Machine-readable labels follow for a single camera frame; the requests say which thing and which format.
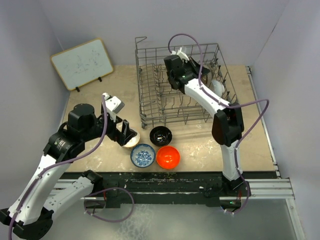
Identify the blue white patterned bowl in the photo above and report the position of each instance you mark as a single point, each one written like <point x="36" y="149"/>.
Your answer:
<point x="142" y="155"/>

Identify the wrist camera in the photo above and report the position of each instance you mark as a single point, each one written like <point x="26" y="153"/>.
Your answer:
<point x="113" y="105"/>
<point x="181" y="52"/>

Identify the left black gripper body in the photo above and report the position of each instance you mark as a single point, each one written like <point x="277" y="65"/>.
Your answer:
<point x="112" y="131"/>

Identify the grey wire dish rack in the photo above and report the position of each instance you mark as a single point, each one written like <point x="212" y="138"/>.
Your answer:
<point x="159" y="104"/>

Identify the small whiteboard with wood frame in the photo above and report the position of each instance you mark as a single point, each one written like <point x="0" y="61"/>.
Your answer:
<point x="82" y="64"/>

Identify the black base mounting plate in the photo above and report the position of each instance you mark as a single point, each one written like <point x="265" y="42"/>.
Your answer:
<point x="165" y="188"/>

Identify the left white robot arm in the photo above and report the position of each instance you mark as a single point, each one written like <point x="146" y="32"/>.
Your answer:
<point x="33" y="213"/>

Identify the orange bowl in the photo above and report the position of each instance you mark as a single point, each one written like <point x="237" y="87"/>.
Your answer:
<point x="168" y="157"/>

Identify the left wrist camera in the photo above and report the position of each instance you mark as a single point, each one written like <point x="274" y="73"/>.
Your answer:
<point x="113" y="105"/>

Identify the beige white bowl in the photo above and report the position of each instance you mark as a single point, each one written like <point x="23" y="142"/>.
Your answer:
<point x="134" y="141"/>

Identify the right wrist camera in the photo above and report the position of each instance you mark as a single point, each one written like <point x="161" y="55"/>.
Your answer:
<point x="181" y="52"/>

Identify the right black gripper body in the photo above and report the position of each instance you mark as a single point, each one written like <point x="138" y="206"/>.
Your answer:
<point x="187" y="67"/>

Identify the white ceramic bowl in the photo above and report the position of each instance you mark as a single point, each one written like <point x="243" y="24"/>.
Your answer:
<point x="218" y="87"/>

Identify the brown rimmed cream bowl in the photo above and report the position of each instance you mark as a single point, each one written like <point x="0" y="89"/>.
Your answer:
<point x="207" y="76"/>

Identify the black glossy bowl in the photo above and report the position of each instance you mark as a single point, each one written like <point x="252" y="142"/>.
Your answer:
<point x="160" y="136"/>

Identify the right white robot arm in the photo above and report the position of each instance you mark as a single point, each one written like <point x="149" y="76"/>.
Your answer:
<point x="228" y="125"/>

